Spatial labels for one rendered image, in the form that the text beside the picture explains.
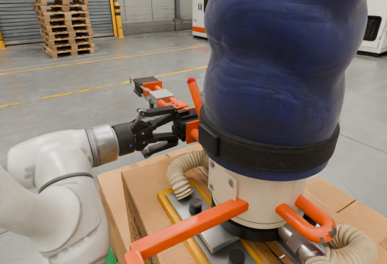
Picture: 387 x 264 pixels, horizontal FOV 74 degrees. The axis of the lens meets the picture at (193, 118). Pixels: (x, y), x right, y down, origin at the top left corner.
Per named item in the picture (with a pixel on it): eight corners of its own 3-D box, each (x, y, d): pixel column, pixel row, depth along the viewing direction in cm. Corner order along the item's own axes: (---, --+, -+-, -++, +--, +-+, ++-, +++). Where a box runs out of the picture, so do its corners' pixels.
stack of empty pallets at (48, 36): (98, 52, 673) (88, -3, 615) (51, 58, 614) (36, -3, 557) (83, 45, 766) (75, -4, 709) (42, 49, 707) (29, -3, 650)
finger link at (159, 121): (136, 130, 65) (134, 125, 64) (174, 113, 69) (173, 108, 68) (141, 137, 62) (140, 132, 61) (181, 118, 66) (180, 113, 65)
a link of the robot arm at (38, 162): (84, 142, 65) (99, 188, 59) (11, 159, 58) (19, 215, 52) (81, 115, 57) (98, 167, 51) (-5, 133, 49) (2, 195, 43)
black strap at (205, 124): (364, 147, 42) (372, 125, 40) (254, 196, 31) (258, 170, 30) (265, 100, 59) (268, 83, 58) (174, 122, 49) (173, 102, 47)
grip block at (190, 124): (216, 135, 69) (217, 116, 67) (184, 145, 65) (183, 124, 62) (200, 123, 76) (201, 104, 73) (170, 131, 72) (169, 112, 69)
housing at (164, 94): (175, 107, 86) (175, 94, 84) (156, 111, 83) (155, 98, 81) (167, 100, 91) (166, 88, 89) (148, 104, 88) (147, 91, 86)
